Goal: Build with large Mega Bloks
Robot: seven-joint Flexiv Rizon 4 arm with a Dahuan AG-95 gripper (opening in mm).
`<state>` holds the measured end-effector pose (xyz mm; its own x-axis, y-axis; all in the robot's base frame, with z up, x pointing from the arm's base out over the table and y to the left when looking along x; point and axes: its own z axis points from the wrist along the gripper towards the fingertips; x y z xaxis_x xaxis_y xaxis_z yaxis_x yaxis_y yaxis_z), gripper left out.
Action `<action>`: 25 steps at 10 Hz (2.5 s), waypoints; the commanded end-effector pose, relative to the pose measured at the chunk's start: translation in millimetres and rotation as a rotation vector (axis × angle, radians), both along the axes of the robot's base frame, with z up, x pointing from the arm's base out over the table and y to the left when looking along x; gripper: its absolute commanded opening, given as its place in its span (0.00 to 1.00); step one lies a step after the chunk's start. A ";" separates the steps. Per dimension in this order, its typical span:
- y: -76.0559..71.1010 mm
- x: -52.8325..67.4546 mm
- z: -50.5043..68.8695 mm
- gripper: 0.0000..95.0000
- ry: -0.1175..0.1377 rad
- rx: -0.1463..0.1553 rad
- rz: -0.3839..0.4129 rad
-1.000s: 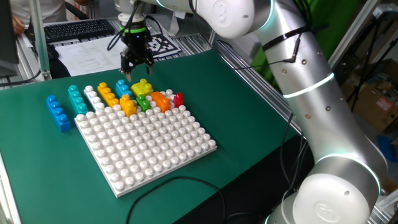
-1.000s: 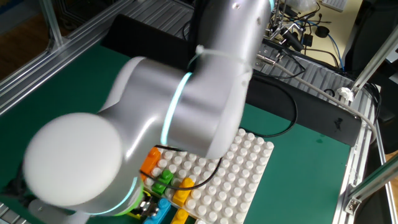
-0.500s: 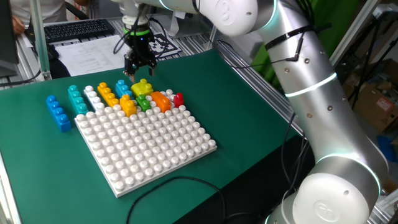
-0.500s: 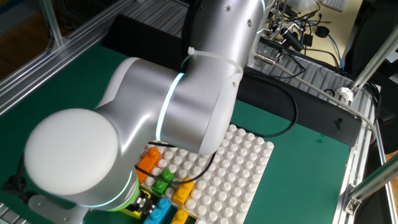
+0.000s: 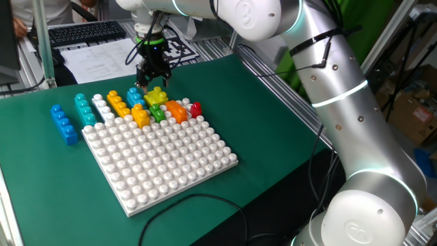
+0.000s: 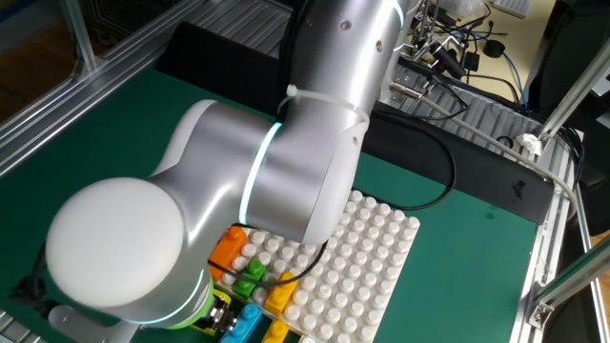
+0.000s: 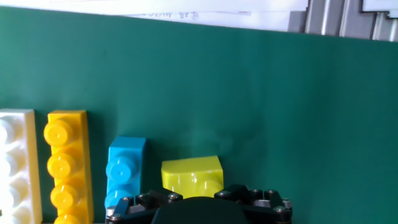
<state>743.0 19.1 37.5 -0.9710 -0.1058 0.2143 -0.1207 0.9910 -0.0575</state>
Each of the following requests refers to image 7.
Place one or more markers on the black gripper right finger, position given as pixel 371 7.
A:
pixel 264 205

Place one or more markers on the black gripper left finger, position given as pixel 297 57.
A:
pixel 133 207

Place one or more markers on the blue three-stud block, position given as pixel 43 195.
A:
pixel 124 165

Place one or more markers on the lime yellow sloped block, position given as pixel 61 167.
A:
pixel 192 174

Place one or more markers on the orange-yellow four-stud block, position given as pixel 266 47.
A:
pixel 70 165

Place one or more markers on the green table mat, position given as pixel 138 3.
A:
pixel 248 109

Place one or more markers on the white four-stud block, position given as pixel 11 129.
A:
pixel 18 165

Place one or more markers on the white printed paper sheet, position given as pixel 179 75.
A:
pixel 217 15

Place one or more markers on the aluminium slotted table deck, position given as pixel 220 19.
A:
pixel 335 21

